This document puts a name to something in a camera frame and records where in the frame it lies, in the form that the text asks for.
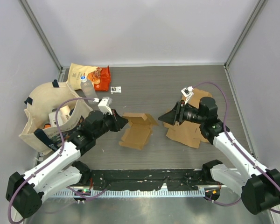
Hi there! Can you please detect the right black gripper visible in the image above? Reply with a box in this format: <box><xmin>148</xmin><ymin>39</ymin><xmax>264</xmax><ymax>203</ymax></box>
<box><xmin>159</xmin><ymin>99</ymin><xmax>205</xmax><ymax>126</ymax></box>

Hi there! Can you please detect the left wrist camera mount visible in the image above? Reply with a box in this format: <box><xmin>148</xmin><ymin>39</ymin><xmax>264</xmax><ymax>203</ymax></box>
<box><xmin>93</xmin><ymin>97</ymin><xmax>112</xmax><ymax>115</ymax></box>

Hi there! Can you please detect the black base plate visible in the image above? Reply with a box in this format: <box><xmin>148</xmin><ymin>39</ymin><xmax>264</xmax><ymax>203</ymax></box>
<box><xmin>91</xmin><ymin>169</ymin><xmax>219</xmax><ymax>191</ymax></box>

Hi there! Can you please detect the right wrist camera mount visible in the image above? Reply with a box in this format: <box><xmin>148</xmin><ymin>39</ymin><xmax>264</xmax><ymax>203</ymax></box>
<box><xmin>181</xmin><ymin>86</ymin><xmax>194</xmax><ymax>104</ymax></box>

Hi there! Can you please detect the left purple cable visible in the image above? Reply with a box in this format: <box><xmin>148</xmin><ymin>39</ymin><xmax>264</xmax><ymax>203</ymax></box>
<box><xmin>8</xmin><ymin>97</ymin><xmax>100</xmax><ymax>224</ymax></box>

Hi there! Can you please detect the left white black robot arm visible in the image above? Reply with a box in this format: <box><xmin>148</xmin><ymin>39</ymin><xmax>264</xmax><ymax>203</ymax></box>
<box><xmin>6</xmin><ymin>109</ymin><xmax>128</xmax><ymax>224</ymax></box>

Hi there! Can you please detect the large flat cardboard box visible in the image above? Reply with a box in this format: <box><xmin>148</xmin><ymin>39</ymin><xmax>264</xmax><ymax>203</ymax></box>
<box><xmin>163</xmin><ymin>88</ymin><xmax>212</xmax><ymax>148</ymax></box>

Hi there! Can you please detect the aluminium frame post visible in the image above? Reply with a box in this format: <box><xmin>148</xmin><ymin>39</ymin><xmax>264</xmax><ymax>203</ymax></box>
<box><xmin>224</xmin><ymin>0</ymin><xmax>268</xmax><ymax>69</ymax></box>
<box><xmin>18</xmin><ymin>0</ymin><xmax>63</xmax><ymax>72</ymax></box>

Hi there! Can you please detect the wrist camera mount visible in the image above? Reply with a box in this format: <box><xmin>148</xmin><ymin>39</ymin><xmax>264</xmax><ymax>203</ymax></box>
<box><xmin>181</xmin><ymin>86</ymin><xmax>194</xmax><ymax>104</ymax></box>
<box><xmin>93</xmin><ymin>97</ymin><xmax>112</xmax><ymax>115</ymax></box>

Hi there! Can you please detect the purple cable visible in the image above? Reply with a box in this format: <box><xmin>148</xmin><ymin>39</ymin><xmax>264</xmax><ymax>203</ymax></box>
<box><xmin>8</xmin><ymin>97</ymin><xmax>100</xmax><ymax>224</ymax></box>
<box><xmin>192</xmin><ymin>81</ymin><xmax>280</xmax><ymax>214</ymax></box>

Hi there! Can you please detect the small white tag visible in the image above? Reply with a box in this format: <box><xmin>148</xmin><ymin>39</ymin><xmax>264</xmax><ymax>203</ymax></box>
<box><xmin>110</xmin><ymin>86</ymin><xmax>122</xmax><ymax>94</ymax></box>

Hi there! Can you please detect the beige orange snack bag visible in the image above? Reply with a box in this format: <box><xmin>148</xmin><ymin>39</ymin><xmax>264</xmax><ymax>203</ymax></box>
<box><xmin>67</xmin><ymin>63</ymin><xmax>111</xmax><ymax>91</ymax></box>

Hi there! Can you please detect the left aluminium frame post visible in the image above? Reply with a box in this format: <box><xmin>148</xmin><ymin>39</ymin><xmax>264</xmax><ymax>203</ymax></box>
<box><xmin>18</xmin><ymin>0</ymin><xmax>63</xmax><ymax>72</ymax></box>

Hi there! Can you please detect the white box in bag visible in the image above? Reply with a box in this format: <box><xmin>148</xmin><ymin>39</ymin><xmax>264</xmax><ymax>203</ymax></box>
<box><xmin>49</xmin><ymin>112</ymin><xmax>63</xmax><ymax>127</ymax></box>

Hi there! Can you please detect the beige canvas tote bag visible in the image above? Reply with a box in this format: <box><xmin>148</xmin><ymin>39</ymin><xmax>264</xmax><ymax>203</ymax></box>
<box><xmin>19</xmin><ymin>80</ymin><xmax>93</xmax><ymax>154</ymax></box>

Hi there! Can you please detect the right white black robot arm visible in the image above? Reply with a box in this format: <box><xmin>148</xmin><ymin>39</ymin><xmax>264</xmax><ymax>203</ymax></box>
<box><xmin>158</xmin><ymin>97</ymin><xmax>280</xmax><ymax>215</ymax></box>

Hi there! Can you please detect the white slotted cable duct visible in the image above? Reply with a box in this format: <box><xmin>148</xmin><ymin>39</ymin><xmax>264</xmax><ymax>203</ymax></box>
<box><xmin>52</xmin><ymin>188</ymin><xmax>205</xmax><ymax>198</ymax></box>

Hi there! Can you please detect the clear plastic water bottle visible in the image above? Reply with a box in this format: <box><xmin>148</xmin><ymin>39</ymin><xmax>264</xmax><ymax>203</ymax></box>
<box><xmin>80</xmin><ymin>76</ymin><xmax>97</xmax><ymax>98</ymax></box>

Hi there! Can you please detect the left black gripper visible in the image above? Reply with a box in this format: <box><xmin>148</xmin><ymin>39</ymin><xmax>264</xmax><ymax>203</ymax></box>
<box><xmin>94</xmin><ymin>109</ymin><xmax>128</xmax><ymax>139</ymax></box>

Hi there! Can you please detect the small cardboard box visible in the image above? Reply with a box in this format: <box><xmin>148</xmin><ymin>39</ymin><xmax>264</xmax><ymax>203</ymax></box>
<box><xmin>119</xmin><ymin>112</ymin><xmax>158</xmax><ymax>150</ymax></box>

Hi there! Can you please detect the right aluminium frame post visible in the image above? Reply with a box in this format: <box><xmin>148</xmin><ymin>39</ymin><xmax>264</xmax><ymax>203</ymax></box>
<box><xmin>224</xmin><ymin>0</ymin><xmax>268</xmax><ymax>69</ymax></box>

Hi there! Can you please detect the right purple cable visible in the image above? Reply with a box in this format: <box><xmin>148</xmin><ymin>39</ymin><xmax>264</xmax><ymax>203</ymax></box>
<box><xmin>192</xmin><ymin>81</ymin><xmax>280</xmax><ymax>214</ymax></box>

